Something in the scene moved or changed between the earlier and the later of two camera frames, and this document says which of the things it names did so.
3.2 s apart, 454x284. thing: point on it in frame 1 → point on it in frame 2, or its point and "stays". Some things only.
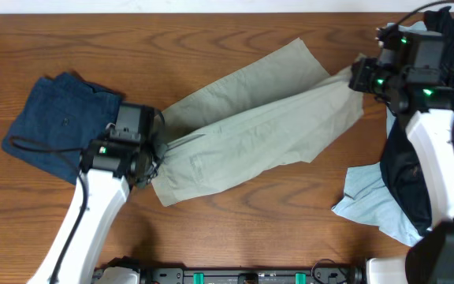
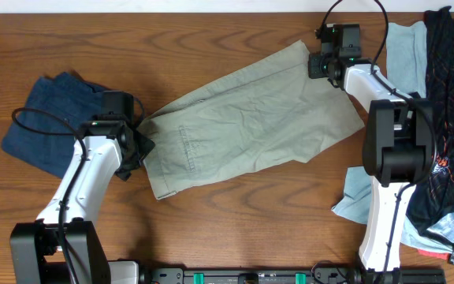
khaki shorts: x=278 y=108 stays
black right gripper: x=360 y=69 → x=317 y=72
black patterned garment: x=401 y=172 stays
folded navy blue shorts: x=54 y=117 stays
